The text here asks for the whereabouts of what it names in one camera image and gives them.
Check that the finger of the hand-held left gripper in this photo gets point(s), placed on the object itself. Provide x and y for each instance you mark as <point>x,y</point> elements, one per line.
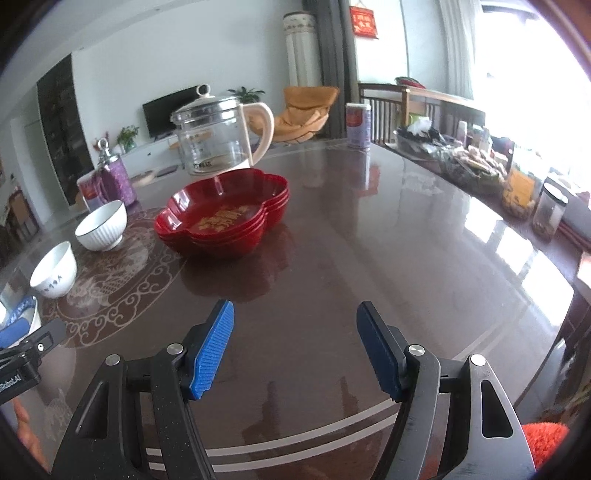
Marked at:
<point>14,334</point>
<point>41,344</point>

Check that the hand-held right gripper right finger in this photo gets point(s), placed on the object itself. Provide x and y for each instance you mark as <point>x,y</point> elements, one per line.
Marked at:
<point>378,350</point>

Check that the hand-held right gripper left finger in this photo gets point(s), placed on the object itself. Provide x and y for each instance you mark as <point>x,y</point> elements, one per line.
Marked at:
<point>212,350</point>

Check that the blue and white bowl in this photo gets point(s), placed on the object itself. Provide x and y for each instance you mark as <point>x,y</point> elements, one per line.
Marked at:
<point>34,314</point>

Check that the white bowl with blue print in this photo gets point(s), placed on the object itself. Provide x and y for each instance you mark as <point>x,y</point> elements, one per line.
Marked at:
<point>53,272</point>

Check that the red flower-shaped plate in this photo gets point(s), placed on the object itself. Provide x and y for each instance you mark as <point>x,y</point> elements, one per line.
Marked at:
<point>221,203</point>
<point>217,253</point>
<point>231,241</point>

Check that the white ribbed bowl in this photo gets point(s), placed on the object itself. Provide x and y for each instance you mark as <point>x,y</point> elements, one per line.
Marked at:
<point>104,230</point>

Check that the person's left hand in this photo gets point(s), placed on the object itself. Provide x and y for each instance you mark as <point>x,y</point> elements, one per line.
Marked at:
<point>30,429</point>

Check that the wooden dining chair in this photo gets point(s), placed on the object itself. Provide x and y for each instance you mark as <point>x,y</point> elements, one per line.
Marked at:
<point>23,217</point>

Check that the purple glass jar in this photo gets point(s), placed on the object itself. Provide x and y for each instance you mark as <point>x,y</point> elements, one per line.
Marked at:
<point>117,184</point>

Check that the orange fuzzy clothing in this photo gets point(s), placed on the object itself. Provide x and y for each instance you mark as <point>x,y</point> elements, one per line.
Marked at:
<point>547,443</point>

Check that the white TV cabinet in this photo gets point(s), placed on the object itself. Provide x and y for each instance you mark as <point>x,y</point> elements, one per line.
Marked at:
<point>147,157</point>

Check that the pile of snacks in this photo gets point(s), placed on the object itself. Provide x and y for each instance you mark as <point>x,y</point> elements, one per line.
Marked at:
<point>457,157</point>

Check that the dark display cabinet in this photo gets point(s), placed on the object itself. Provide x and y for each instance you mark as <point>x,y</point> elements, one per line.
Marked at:
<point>62,129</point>

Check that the glass electric kettle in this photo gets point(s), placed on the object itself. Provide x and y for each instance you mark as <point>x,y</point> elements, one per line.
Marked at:
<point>207,138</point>

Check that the yellow snack packet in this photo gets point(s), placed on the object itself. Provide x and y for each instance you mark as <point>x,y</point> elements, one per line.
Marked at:
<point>519,191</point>

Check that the glass storage jar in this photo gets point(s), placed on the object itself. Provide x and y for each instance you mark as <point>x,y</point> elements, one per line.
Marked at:
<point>549,214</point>

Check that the leafy green potted plant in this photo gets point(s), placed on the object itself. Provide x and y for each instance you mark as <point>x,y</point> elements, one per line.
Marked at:
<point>128,136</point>

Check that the wooden bench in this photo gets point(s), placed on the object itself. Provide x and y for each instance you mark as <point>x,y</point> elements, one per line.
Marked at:
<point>383,110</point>

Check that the black television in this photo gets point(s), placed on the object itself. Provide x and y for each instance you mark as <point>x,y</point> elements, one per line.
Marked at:
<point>159,115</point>

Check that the orange lounge chair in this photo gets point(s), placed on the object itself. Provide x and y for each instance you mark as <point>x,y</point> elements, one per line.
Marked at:
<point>307,113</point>

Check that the large potted plant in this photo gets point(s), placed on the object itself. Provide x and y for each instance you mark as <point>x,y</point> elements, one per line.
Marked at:
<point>247,94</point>

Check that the grey curtain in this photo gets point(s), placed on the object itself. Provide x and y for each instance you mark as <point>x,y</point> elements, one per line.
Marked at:
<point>337,60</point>

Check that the standing air conditioner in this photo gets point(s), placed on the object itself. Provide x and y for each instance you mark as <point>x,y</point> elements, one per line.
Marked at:
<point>302,50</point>

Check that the white curtain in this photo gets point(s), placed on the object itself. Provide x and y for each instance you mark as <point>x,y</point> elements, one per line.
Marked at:
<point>457,50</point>

